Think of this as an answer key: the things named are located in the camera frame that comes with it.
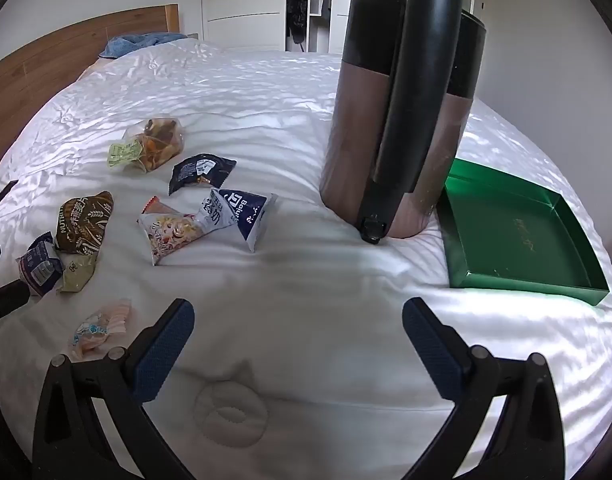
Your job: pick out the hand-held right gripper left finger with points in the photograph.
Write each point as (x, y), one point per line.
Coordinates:
(163, 352)

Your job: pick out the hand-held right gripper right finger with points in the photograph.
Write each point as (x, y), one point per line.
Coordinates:
(433, 352)

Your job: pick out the clear pink candy packet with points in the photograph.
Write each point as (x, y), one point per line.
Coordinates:
(95, 332)

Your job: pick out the small beige snack packet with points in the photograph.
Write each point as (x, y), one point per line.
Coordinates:
(78, 272)

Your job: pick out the white cereal snack packet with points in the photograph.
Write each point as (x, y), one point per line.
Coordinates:
(170, 232)

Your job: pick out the green tray box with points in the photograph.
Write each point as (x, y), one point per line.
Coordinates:
(511, 240)

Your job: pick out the blue and white milk packet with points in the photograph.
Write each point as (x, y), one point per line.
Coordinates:
(246, 212)

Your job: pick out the black snack packet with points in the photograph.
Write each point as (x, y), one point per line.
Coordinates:
(198, 172)

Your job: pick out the clear dried fruit bag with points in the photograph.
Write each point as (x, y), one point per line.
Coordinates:
(153, 142)

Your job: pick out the small blue snack packet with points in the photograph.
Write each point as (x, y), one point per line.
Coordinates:
(38, 267)

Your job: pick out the black flat object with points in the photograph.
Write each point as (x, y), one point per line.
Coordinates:
(0, 196)

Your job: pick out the brown oat snack packet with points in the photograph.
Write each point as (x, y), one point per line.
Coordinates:
(80, 220)

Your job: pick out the white bed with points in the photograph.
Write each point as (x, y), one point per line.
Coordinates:
(296, 300)

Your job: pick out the wooden headboard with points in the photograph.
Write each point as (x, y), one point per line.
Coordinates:
(45, 65)

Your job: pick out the brown and black kettle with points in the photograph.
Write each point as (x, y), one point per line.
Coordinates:
(356, 135)

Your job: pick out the blue cloth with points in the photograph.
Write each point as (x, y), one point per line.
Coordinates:
(135, 42)

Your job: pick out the white wardrobe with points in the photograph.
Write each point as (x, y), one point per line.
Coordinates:
(246, 5)

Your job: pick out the dark hanging clothes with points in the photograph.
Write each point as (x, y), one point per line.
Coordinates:
(296, 0)

